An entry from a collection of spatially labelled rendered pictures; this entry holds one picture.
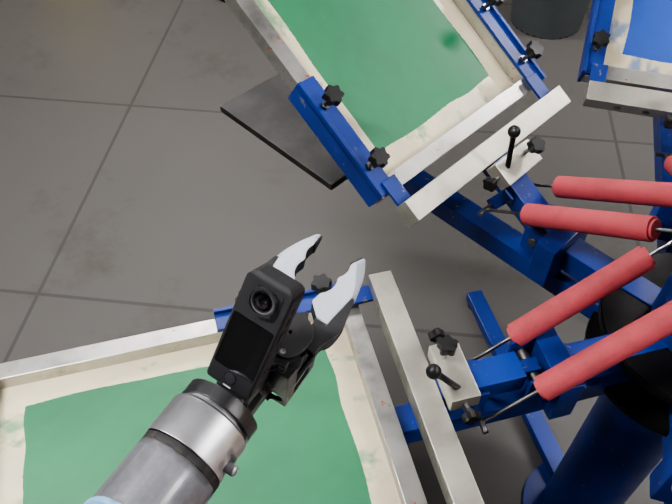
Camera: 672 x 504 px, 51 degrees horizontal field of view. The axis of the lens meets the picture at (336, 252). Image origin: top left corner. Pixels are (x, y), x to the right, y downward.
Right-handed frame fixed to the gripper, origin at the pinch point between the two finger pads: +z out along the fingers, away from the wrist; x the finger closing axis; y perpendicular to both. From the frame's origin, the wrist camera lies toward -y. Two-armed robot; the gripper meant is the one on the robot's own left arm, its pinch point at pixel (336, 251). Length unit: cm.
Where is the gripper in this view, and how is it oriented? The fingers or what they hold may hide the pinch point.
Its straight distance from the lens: 69.7
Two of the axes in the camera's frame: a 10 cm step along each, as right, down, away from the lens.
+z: 5.1, -6.5, 5.6
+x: 8.5, 4.7, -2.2
